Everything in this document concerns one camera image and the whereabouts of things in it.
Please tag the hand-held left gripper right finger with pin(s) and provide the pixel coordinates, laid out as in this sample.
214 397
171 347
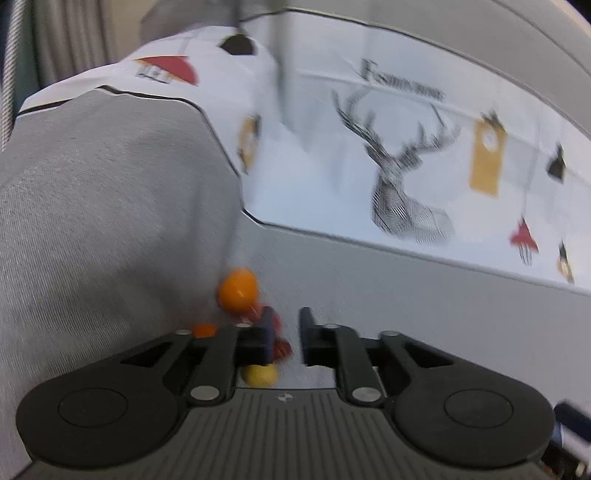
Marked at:
307 339

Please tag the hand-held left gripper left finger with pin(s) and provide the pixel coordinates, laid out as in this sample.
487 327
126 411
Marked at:
258 344

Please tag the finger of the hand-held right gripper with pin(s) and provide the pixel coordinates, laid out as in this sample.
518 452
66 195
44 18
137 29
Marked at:
572 410

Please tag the dark red jujube date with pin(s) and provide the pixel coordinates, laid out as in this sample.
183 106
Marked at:
281 349

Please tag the red plastic-wrapped fruit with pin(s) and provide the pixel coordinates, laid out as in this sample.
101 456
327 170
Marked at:
272 318

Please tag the small yellow-green fruit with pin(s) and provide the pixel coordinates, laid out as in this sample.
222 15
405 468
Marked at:
261 375

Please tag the bare mandarin orange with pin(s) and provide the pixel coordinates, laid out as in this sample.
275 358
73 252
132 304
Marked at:
204 330

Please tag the plastic-wrapped orange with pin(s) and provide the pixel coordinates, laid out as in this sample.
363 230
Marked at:
238 285

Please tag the grey curtain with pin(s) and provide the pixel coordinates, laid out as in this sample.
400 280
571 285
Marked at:
60 41

